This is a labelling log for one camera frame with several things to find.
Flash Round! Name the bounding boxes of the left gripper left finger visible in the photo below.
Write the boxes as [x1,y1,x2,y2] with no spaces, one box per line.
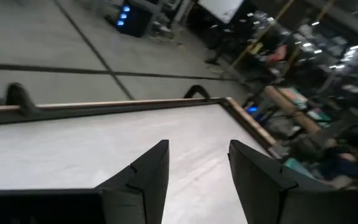
[0,139,170,224]

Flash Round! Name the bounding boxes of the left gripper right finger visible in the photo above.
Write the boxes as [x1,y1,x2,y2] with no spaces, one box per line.
[227,139,358,224]

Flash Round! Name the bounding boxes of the white glossy table mat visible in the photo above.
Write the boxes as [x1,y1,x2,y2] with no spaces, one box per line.
[0,103,272,224]

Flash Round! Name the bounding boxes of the brown cardboard tube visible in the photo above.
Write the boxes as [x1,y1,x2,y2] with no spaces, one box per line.
[263,85,322,135]

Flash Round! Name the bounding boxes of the black computer blue lights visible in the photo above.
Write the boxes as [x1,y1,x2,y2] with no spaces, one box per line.
[114,0,157,39]

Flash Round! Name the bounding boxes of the white board panel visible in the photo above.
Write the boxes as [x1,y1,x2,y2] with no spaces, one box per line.
[196,0,246,25]

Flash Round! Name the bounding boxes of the black metal table frame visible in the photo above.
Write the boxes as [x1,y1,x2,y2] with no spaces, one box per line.
[0,96,281,156]

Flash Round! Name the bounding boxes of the black camera mount clip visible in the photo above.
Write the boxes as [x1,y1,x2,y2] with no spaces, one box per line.
[183,84,211,101]

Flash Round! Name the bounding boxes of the black frame clip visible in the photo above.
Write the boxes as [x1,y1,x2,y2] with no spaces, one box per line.
[5,82,40,118]

